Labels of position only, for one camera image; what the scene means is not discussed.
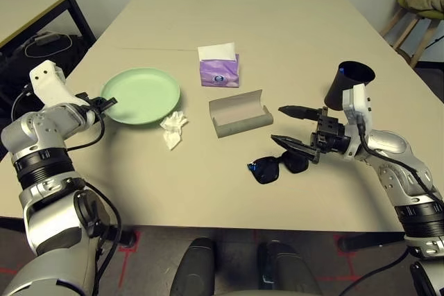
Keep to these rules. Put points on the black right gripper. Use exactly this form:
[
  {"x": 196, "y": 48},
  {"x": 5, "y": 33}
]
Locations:
[{"x": 329, "y": 129}]

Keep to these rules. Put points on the green seat cushion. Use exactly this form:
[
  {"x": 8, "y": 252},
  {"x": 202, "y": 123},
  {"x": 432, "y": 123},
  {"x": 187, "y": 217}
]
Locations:
[{"x": 430, "y": 15}]

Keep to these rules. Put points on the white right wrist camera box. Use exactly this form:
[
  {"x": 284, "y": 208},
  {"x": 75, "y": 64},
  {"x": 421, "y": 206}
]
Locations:
[{"x": 357, "y": 102}]

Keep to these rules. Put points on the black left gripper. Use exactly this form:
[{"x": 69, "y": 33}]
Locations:
[{"x": 88, "y": 107}]

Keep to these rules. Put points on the grey power adapter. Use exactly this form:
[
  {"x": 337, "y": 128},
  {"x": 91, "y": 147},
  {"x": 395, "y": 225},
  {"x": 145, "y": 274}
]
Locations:
[{"x": 46, "y": 37}]

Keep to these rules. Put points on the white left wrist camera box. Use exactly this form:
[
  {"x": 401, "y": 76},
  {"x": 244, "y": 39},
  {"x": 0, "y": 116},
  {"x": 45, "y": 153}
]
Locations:
[{"x": 45, "y": 81}]

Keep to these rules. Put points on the beige desk black frame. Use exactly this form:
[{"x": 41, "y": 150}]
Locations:
[{"x": 27, "y": 8}]

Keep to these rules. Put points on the white tissue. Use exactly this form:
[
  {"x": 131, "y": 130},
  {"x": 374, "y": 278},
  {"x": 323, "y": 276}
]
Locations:
[{"x": 173, "y": 129}]

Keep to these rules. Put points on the dark grey robot right leg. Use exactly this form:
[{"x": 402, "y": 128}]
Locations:
[{"x": 288, "y": 271}]

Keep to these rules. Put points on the dark grey robot left leg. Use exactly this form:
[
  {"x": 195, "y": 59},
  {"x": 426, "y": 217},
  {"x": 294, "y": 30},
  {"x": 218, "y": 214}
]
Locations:
[{"x": 194, "y": 268}]

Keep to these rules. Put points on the light green plate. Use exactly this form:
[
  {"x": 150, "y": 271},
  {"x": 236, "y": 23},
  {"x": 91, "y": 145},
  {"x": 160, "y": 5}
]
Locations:
[{"x": 138, "y": 95}]

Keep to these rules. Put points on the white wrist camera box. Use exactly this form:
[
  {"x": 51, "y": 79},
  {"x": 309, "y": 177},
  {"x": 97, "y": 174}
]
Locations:
[
  {"x": 357, "y": 102},
  {"x": 45, "y": 81}
]

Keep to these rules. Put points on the purple tissue pack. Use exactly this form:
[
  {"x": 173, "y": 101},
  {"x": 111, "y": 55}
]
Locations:
[{"x": 218, "y": 70}]

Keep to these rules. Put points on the dark grey robot leg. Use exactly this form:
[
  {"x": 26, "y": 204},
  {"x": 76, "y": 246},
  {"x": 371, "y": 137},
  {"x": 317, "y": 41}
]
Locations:
[
  {"x": 288, "y": 271},
  {"x": 194, "y": 268}
]

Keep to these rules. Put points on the wooden stool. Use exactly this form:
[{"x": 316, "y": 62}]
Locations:
[{"x": 425, "y": 43}]

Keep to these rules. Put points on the grey glasses case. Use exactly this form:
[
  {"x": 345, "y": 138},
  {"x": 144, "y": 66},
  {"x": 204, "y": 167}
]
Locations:
[{"x": 239, "y": 109}]

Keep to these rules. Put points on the black sunglasses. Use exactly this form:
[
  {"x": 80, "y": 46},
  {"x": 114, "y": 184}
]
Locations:
[{"x": 267, "y": 171}]

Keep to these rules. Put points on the black cup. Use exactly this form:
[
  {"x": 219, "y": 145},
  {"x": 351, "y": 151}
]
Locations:
[{"x": 338, "y": 91}]

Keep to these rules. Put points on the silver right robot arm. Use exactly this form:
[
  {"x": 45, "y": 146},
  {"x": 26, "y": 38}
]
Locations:
[{"x": 392, "y": 143}]

